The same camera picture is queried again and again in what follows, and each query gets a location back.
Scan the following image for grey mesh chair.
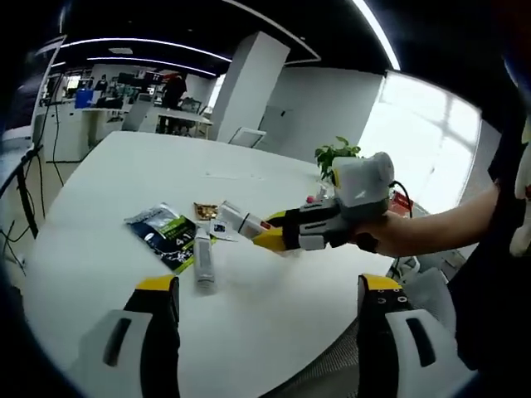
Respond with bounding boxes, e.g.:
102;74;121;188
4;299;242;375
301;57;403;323
323;256;460;398

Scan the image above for white office desk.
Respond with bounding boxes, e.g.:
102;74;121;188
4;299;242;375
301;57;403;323
156;108;214;138

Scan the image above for long white office counter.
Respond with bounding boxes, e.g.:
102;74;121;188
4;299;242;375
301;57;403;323
41;105;125;165

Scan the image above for gold foil sachet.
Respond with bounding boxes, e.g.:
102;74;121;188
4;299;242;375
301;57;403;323
192;201;219;221

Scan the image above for white skincare tube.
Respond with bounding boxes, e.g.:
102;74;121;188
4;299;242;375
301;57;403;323
218;200;271;238

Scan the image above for blue box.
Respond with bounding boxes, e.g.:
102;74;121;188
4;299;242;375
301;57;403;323
75;90;97;110

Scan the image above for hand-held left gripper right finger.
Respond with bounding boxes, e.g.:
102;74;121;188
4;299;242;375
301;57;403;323
357;273;460;398

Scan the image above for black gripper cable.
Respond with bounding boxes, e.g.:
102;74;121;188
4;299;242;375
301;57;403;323
392;179;417;216

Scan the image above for red box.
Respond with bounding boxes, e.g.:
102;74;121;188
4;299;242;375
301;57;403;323
389;191;417;217

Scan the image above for person's right hand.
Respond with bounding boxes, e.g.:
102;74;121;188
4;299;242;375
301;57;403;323
351;210;416;259

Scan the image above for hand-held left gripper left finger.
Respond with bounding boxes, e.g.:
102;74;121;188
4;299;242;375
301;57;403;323
68;274;182;398

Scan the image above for grey office chair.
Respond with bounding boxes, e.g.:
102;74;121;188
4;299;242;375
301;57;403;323
123;92;153;133

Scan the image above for large window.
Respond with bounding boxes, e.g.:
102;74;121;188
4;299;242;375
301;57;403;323
356;70;485;216

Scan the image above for white pillar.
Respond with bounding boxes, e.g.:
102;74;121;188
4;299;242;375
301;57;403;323
217;31;291;145

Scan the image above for black laptop stand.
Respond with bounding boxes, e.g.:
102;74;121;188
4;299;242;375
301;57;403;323
0;144;45;241

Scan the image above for white plush toy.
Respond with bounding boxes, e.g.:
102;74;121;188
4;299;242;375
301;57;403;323
509;122;531;258

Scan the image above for small clear blue-print sachet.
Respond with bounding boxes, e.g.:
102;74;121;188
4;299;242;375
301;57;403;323
208;218;240;244

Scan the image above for white chair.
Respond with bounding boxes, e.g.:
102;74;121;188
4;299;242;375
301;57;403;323
227;125;268;149

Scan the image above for potted green plant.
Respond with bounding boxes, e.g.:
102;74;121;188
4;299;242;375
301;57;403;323
314;136;363;184

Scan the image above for green black silver sachet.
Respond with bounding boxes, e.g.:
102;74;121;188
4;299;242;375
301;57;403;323
124;201;197;276

